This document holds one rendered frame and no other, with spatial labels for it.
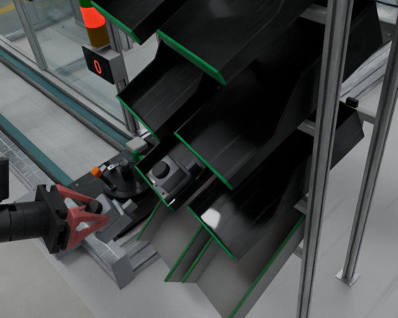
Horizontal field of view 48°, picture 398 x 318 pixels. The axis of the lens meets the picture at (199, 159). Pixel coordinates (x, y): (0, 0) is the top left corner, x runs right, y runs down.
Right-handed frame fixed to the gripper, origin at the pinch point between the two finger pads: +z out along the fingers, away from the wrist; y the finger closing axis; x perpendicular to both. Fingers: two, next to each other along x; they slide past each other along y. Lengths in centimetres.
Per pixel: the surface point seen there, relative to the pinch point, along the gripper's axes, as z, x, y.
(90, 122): 27, 17, 65
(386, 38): 118, -33, 39
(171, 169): 9.5, -10.4, -3.4
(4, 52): 16, 21, 134
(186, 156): 16.4, -9.4, 2.0
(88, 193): 14.3, 20.2, 31.8
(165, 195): 9.5, -5.5, -4.2
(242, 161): 8.9, -21.2, -18.1
